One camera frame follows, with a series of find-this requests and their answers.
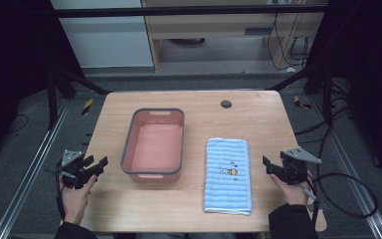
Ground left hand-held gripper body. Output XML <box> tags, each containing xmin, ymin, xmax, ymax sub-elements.
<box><xmin>59</xmin><ymin>149</ymin><xmax>96</xmax><ymax>190</ymax></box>

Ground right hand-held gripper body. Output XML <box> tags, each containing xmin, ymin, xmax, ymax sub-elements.
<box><xmin>278</xmin><ymin>146</ymin><xmax>322</xmax><ymax>186</ymax></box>

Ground blue striped towel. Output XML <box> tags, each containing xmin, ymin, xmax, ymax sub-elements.
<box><xmin>203</xmin><ymin>137</ymin><xmax>254</xmax><ymax>216</ymax></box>

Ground pink basin with grey rim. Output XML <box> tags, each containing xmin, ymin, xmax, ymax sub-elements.
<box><xmin>120</xmin><ymin>108</ymin><xmax>186</xmax><ymax>183</ymax></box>

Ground person's right hand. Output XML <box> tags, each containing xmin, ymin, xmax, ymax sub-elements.
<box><xmin>269</xmin><ymin>168</ymin><xmax>313</xmax><ymax>207</ymax></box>

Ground person's left hand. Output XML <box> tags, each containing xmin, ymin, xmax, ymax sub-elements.
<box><xmin>59</xmin><ymin>173</ymin><xmax>98</xmax><ymax>226</ymax></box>

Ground yellow and black tape marker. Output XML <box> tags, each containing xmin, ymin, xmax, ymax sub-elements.
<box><xmin>292</xmin><ymin>95</ymin><xmax>312</xmax><ymax>111</ymax></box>
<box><xmin>81</xmin><ymin>98</ymin><xmax>95</xmax><ymax>117</ymax></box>

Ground black metal stand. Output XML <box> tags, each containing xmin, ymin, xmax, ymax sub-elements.
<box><xmin>264</xmin><ymin>63</ymin><xmax>335</xmax><ymax>125</ymax></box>
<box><xmin>45</xmin><ymin>61</ymin><xmax>112</xmax><ymax>131</ymax></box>

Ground black curtain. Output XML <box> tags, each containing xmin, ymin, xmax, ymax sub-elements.
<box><xmin>0</xmin><ymin>0</ymin><xmax>83</xmax><ymax>167</ymax></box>
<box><xmin>306</xmin><ymin>0</ymin><xmax>382</xmax><ymax>183</ymax></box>

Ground white cabinet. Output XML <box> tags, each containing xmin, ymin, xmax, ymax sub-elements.
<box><xmin>50</xmin><ymin>0</ymin><xmax>156</xmax><ymax>70</ymax></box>

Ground light wooden desk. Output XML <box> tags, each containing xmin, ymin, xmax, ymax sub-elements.
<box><xmin>140</xmin><ymin>0</ymin><xmax>330</xmax><ymax>74</ymax></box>

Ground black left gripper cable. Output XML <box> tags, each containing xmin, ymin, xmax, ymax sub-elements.
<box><xmin>55</xmin><ymin>161</ymin><xmax>67</xmax><ymax>222</ymax></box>

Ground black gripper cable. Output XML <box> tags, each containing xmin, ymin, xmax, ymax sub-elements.
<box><xmin>299</xmin><ymin>163</ymin><xmax>379</xmax><ymax>239</ymax></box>
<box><xmin>55</xmin><ymin>161</ymin><xmax>67</xmax><ymax>222</ymax></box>

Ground aluminium floor rail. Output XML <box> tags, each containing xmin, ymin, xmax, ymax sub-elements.
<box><xmin>0</xmin><ymin>99</ymin><xmax>72</xmax><ymax>239</ymax></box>
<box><xmin>309</xmin><ymin>96</ymin><xmax>382</xmax><ymax>239</ymax></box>

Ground black floor cables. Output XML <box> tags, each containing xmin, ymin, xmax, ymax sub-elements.
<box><xmin>292</xmin><ymin>79</ymin><xmax>357</xmax><ymax>145</ymax></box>

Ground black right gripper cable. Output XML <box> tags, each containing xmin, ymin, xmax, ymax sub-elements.
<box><xmin>299</xmin><ymin>163</ymin><xmax>379</xmax><ymax>239</ymax></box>

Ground thin black floor cable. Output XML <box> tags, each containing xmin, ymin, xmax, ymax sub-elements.
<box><xmin>7</xmin><ymin>113</ymin><xmax>30</xmax><ymax>134</ymax></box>

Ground hanging black cables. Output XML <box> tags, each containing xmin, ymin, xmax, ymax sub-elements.
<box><xmin>266</xmin><ymin>12</ymin><xmax>311</xmax><ymax>72</ymax></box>

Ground black horizontal frame bar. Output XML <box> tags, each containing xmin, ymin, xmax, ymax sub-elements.
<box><xmin>53</xmin><ymin>4</ymin><xmax>328</xmax><ymax>19</ymax></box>

